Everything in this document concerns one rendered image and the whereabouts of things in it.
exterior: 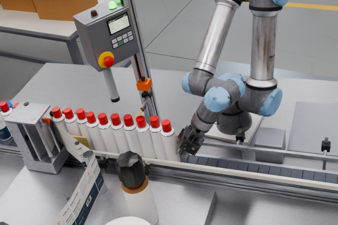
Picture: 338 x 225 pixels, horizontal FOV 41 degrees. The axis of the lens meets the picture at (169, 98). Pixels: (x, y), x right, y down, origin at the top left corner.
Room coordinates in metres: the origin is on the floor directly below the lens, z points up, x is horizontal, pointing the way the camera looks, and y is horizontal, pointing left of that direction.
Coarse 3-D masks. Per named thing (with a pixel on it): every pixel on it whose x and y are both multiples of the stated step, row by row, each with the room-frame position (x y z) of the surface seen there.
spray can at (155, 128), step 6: (150, 120) 1.24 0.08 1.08; (156, 120) 1.24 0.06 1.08; (150, 126) 1.26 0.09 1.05; (156, 126) 1.24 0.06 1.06; (150, 132) 1.24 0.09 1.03; (156, 132) 1.23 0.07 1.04; (156, 138) 1.23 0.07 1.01; (156, 144) 1.23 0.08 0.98; (162, 144) 1.23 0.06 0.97; (156, 150) 1.23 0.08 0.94; (162, 150) 1.23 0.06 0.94; (156, 156) 1.24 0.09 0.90; (162, 156) 1.23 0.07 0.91
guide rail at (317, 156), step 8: (208, 144) 1.20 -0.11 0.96; (216, 144) 1.18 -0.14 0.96; (224, 144) 1.17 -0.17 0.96; (232, 144) 1.17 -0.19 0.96; (264, 152) 1.11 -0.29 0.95; (272, 152) 1.09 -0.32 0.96; (280, 152) 1.08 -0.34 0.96; (288, 152) 1.07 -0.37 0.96; (296, 152) 1.07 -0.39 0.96; (328, 160) 1.01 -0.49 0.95; (336, 160) 1.00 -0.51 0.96
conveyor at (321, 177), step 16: (16, 144) 1.51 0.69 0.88; (112, 160) 1.30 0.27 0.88; (192, 160) 1.21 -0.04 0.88; (208, 160) 1.19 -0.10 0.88; (224, 160) 1.17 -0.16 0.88; (224, 176) 1.10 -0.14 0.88; (288, 176) 1.04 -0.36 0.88; (304, 176) 1.02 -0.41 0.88; (320, 176) 1.01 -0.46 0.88; (336, 176) 1.00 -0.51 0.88; (336, 192) 0.93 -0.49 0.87
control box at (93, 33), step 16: (112, 0) 1.45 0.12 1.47; (80, 16) 1.37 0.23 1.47; (112, 16) 1.35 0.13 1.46; (128, 16) 1.38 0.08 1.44; (80, 32) 1.36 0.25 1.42; (96, 32) 1.31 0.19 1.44; (96, 48) 1.31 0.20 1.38; (112, 48) 1.33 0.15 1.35; (128, 48) 1.36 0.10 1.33; (96, 64) 1.31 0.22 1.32
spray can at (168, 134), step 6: (168, 120) 1.22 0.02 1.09; (162, 126) 1.21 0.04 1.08; (168, 126) 1.20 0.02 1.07; (162, 132) 1.21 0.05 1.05; (168, 132) 1.20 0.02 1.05; (174, 132) 1.21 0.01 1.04; (162, 138) 1.21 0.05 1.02; (168, 138) 1.19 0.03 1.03; (174, 138) 1.20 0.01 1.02; (168, 144) 1.19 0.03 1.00; (174, 144) 1.20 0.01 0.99; (168, 150) 1.19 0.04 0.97; (174, 150) 1.19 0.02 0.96; (168, 156) 1.20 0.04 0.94; (174, 156) 1.19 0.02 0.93
